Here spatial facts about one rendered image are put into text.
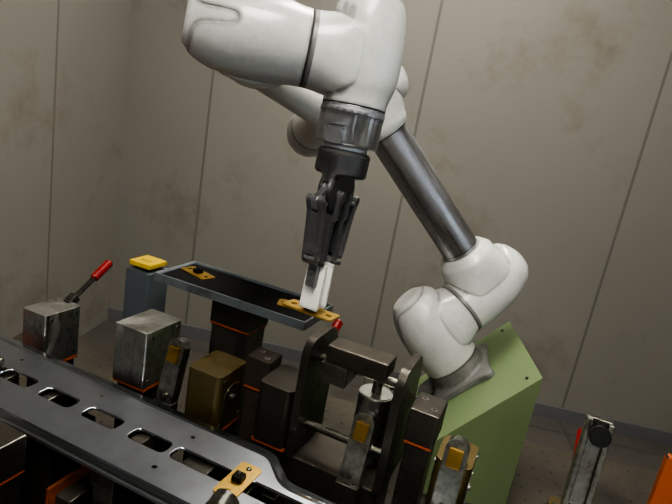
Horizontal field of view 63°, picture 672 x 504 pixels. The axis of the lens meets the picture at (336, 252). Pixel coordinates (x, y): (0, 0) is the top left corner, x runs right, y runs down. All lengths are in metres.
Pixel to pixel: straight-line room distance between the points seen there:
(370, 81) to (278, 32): 0.13
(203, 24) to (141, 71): 2.81
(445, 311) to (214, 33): 0.95
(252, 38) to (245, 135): 2.59
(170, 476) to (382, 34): 0.70
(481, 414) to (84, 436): 0.85
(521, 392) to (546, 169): 2.04
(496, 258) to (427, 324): 0.25
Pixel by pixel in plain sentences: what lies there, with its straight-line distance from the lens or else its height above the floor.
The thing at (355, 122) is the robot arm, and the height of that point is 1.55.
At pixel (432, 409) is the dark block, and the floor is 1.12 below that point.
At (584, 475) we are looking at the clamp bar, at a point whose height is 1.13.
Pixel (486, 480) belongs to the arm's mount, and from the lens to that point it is 1.48.
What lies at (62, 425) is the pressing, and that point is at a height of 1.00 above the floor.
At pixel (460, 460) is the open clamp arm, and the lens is 0.92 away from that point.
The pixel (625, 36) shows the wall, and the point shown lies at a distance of 3.36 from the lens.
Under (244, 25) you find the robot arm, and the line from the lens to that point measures 0.73.
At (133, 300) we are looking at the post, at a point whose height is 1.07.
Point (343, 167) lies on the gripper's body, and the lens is 0.75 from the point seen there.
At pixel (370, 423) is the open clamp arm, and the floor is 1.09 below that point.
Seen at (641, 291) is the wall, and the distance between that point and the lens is 3.54.
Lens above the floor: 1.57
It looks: 14 degrees down
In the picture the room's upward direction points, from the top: 10 degrees clockwise
